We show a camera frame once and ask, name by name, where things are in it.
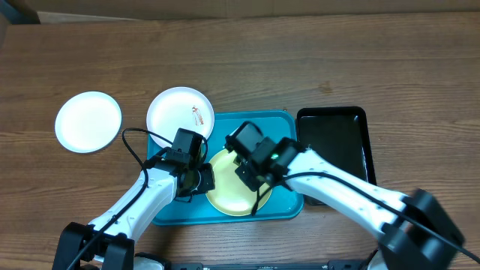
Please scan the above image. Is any yellow plate with sauce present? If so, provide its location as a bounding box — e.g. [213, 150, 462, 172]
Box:
[206, 149, 269, 217]

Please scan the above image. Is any teal plastic tray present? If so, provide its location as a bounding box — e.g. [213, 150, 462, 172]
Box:
[151, 110, 304, 227]

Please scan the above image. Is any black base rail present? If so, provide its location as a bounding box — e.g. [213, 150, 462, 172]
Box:
[134, 251, 380, 270]

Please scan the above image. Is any white plate with sauce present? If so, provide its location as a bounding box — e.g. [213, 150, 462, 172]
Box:
[54, 91, 122, 154]

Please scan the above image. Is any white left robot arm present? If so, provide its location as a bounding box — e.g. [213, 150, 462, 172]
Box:
[52, 160, 214, 270]

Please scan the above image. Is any black water tray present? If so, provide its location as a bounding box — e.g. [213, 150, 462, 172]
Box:
[296, 106, 377, 185]

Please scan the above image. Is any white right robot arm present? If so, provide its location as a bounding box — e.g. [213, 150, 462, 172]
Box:
[225, 135, 466, 269]

